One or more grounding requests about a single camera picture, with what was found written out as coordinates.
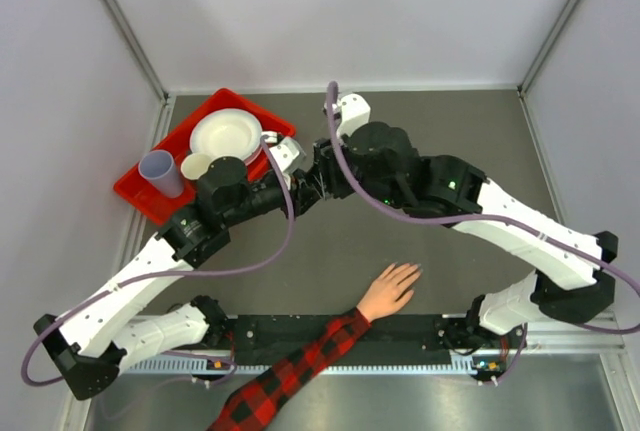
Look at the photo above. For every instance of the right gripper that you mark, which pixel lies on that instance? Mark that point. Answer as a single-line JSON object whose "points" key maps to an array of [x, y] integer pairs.
{"points": [[327, 162]]}

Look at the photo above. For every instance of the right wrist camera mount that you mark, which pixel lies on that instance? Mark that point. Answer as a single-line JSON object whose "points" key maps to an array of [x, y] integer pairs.
{"points": [[351, 111]]}

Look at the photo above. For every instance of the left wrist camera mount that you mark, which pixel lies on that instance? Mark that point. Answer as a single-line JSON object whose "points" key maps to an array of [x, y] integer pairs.
{"points": [[286, 151]]}

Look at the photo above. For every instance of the red plastic tray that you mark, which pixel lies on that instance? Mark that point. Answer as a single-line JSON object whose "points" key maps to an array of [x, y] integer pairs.
{"points": [[132, 188]]}

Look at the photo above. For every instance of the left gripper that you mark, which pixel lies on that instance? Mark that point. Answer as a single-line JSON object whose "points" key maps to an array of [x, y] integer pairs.
{"points": [[303, 194]]}

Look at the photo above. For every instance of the lilac plastic cup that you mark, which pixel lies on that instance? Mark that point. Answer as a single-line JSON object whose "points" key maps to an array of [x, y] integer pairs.
{"points": [[159, 169]]}

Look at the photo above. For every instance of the red plaid sleeve forearm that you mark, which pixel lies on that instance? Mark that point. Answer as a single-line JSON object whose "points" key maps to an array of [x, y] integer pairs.
{"points": [[254, 406]]}

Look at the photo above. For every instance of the mannequin hand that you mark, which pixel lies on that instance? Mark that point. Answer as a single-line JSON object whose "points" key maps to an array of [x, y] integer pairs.
{"points": [[390, 292]]}

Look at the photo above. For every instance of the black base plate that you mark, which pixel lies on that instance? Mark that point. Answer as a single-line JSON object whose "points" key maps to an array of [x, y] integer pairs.
{"points": [[256, 338]]}

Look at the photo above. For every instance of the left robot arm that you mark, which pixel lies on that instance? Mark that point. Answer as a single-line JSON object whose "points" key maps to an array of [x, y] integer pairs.
{"points": [[94, 343]]}

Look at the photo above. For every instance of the cream paper cup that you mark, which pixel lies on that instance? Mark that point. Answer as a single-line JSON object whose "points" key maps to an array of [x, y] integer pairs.
{"points": [[195, 165]]}

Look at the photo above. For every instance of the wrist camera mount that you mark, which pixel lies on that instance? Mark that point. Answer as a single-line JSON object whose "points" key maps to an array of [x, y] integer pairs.
{"points": [[351, 111], [286, 151]]}

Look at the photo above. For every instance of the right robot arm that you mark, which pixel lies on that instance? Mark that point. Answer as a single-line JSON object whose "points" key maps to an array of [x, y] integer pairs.
{"points": [[569, 282]]}

